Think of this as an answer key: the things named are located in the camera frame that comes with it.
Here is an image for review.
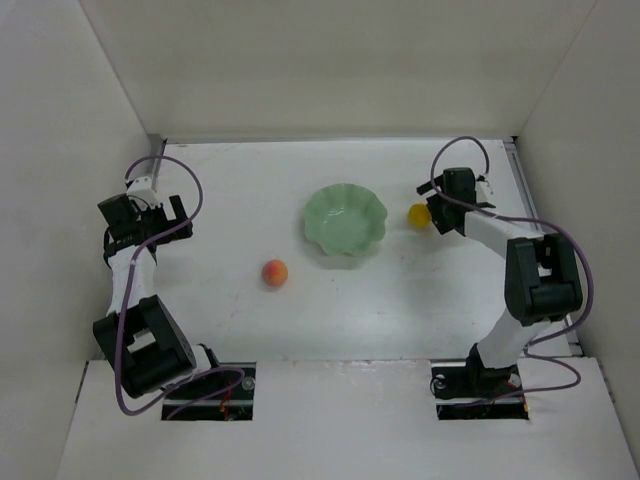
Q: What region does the yellow fake pear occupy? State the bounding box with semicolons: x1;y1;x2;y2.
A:
407;203;431;229

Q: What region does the red orange fake peach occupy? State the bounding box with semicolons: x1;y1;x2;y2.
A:
261;259;288;288

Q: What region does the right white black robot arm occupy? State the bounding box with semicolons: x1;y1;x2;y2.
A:
416;168;583;400

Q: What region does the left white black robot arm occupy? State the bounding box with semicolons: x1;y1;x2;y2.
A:
92;189;219;398

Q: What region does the green scalloped fruit bowl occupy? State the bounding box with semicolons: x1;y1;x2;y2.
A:
302;183;388;256

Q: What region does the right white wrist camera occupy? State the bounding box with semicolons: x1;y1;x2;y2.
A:
475;174;496;210

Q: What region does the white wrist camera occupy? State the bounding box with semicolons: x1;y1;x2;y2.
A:
475;174;496;210
126;176;161;210

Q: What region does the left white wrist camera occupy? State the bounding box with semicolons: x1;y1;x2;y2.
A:
126;176;161;210

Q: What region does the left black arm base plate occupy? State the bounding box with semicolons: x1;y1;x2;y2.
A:
161;363;256;422

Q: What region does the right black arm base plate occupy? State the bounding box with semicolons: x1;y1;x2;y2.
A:
430;364;529;420

